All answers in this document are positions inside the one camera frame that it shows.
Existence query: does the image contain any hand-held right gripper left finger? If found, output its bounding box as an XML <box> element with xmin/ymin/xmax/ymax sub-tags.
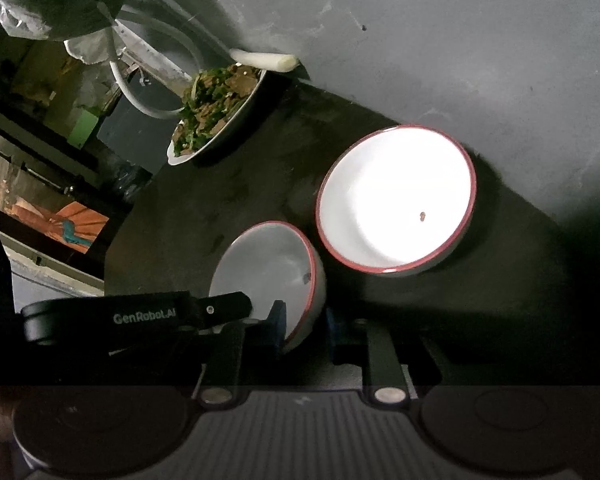
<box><xmin>192</xmin><ymin>300</ymin><xmax>288</xmax><ymax>406</ymax></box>

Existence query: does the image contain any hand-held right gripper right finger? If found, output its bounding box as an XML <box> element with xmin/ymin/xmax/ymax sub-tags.
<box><xmin>325</xmin><ymin>308</ymin><xmax>443</xmax><ymax>406</ymax></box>

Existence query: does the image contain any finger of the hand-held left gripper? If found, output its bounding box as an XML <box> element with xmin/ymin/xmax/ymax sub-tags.
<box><xmin>190</xmin><ymin>291</ymin><xmax>254</xmax><ymax>323</ymax></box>

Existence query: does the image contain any white bowl red rim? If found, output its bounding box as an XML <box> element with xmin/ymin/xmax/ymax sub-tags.
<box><xmin>208</xmin><ymin>221</ymin><xmax>327</xmax><ymax>355</ymax></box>
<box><xmin>314</xmin><ymin>124</ymin><xmax>478</xmax><ymax>277</ymax></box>

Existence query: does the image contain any grey cabinet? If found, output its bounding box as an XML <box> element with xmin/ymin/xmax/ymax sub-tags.
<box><xmin>96</xmin><ymin>67</ymin><xmax>186</xmax><ymax>176</ymax></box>

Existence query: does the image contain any green box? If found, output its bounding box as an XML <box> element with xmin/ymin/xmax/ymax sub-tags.
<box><xmin>68</xmin><ymin>110</ymin><xmax>100</xmax><ymax>151</ymax></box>

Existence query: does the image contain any white plate with stir-fry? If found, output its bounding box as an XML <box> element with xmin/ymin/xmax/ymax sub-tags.
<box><xmin>166</xmin><ymin>62</ymin><xmax>268</xmax><ymax>167</ymax></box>

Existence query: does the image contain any white scallion stalk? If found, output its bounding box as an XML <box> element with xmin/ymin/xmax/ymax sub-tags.
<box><xmin>228</xmin><ymin>48</ymin><xmax>299</xmax><ymax>73</ymax></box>

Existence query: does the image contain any orange printed wall poster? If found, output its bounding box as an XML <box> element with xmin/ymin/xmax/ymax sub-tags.
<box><xmin>0</xmin><ymin>135</ymin><xmax>112</xmax><ymax>256</ymax></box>

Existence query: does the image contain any white hose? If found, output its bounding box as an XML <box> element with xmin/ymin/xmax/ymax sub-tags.
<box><xmin>62</xmin><ymin>10</ymin><xmax>203</xmax><ymax>120</ymax></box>

